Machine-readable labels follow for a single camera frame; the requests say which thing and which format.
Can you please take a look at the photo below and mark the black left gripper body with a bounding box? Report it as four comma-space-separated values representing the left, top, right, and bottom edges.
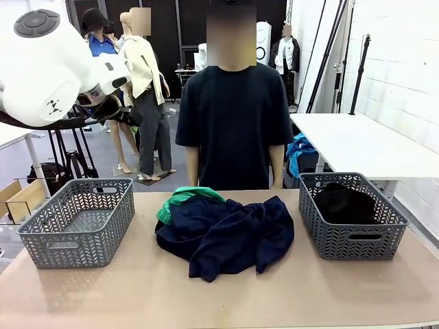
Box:
91, 95, 141, 127

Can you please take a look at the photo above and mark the navy blue garment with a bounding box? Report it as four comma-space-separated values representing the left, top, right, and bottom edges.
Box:
154, 195, 295, 284

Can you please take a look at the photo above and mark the person's right forearm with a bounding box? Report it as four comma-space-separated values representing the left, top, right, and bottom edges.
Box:
185, 145, 202, 188

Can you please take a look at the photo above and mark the person's left forearm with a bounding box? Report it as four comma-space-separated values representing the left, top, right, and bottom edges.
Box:
269, 143, 285, 189

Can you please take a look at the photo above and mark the mannequin in cream jacket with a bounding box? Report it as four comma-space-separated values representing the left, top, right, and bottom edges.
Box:
118, 6, 178, 182

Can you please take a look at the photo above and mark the mannequin in blue shirt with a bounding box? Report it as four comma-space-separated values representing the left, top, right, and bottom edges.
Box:
81, 7, 138, 174

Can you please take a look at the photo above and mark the small background table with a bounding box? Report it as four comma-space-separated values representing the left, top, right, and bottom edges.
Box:
174, 68, 198, 102

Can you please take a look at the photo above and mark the green garment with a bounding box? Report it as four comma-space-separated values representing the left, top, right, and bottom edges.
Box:
156, 186, 226, 226

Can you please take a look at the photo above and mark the black bag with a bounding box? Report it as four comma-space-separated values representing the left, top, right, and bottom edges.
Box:
27, 162, 69, 196

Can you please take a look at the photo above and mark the white side table leg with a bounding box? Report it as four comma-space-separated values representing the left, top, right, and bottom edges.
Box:
25, 135, 51, 199

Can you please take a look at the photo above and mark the small white background robot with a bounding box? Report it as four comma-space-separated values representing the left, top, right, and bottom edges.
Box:
193, 42, 209, 73

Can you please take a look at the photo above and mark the person in black t-shirt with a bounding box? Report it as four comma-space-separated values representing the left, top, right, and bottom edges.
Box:
174, 0, 295, 191

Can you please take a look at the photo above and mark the white side table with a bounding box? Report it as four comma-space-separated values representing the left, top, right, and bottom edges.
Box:
0, 121, 45, 150

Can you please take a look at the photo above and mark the grey perforated plastic basket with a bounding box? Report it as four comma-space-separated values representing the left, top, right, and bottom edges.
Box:
298, 172, 411, 261
16, 178, 135, 270

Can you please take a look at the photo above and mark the blue cloth pile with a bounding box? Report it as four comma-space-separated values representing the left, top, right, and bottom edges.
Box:
286, 132, 320, 179

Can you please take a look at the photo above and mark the black leaning folded stand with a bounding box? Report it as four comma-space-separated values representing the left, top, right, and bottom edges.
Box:
305, 0, 354, 114

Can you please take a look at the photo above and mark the black garment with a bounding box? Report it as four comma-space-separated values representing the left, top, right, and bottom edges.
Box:
313, 182, 381, 226

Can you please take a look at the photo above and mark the black upright light stand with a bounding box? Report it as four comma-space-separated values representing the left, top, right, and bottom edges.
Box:
348, 33, 373, 116

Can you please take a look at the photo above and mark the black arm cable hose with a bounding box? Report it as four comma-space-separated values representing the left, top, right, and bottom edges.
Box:
0, 106, 133, 130

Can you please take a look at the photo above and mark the white appliance with black ring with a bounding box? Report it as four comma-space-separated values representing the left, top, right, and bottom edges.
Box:
255, 21, 272, 66

